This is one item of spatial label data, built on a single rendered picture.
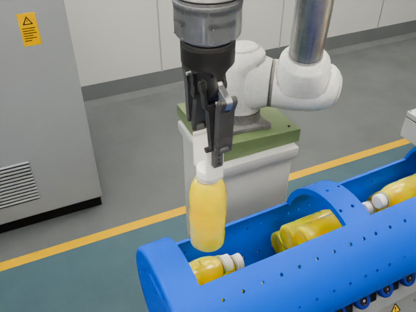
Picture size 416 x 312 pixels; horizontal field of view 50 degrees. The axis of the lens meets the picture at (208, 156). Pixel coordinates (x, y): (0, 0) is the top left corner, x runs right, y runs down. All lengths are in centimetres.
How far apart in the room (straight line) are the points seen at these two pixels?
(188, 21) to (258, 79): 85
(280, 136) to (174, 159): 165
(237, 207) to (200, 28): 110
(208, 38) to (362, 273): 63
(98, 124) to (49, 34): 146
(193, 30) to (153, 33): 315
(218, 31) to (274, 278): 51
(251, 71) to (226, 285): 74
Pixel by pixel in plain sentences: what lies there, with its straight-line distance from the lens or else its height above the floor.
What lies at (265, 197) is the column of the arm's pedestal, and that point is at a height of 80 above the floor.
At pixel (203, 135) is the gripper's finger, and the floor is 149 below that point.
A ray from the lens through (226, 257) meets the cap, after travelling 103.
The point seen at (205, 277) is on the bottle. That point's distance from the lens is 100.
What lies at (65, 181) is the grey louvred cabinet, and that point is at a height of 28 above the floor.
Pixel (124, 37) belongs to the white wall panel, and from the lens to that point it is 367.
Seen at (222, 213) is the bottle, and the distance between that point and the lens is 78.
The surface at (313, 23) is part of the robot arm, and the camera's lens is 126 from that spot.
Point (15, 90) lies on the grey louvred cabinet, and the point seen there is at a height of 87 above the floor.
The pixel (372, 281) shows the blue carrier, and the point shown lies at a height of 111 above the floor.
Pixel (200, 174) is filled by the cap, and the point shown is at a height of 144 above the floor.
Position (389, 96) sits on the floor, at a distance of 407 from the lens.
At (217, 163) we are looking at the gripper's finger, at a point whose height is 148.
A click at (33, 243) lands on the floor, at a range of 271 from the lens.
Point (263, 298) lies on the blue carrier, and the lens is 89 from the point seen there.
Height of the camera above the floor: 191
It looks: 38 degrees down
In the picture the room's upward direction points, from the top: straight up
